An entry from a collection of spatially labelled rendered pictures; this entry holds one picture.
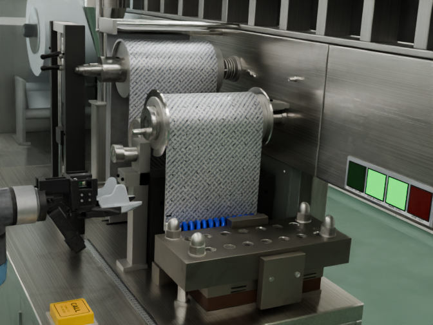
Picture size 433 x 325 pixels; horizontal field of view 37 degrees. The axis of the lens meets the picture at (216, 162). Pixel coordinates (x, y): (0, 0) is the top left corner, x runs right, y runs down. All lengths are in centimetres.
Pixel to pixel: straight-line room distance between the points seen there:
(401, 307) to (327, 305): 217
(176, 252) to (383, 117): 48
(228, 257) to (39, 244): 58
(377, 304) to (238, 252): 230
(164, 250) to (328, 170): 40
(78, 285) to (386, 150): 71
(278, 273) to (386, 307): 224
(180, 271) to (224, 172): 29
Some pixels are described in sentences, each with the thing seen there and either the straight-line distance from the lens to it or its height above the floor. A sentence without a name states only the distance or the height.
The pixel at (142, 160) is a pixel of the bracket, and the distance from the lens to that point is 145.
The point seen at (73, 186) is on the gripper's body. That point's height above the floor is 115.
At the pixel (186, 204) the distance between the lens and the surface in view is 144.
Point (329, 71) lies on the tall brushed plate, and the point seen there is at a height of 138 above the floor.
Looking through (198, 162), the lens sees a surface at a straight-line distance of 142.
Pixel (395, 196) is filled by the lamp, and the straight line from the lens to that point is 128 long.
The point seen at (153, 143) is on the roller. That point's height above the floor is 121.
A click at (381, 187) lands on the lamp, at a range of 130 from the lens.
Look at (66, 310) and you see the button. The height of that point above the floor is 92.
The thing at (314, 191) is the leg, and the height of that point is 102.
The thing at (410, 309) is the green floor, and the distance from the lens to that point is 359.
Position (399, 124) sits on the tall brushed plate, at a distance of 127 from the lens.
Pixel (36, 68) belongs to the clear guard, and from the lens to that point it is 234.
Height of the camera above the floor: 154
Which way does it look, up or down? 15 degrees down
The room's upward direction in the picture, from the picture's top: 3 degrees clockwise
